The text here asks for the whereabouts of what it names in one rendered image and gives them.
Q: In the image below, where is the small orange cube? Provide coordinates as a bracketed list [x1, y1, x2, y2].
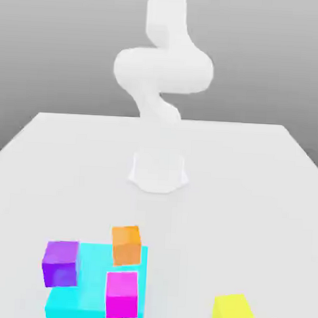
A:
[109, 224, 144, 268]

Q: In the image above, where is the small magenta cube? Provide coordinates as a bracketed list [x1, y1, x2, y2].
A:
[104, 270, 140, 318]

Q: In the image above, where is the small purple cube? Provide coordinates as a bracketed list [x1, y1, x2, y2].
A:
[40, 238, 81, 290]

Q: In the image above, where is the small yellow cube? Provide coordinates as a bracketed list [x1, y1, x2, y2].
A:
[212, 292, 257, 318]

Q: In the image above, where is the large cyan box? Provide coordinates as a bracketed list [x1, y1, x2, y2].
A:
[45, 241, 149, 318]

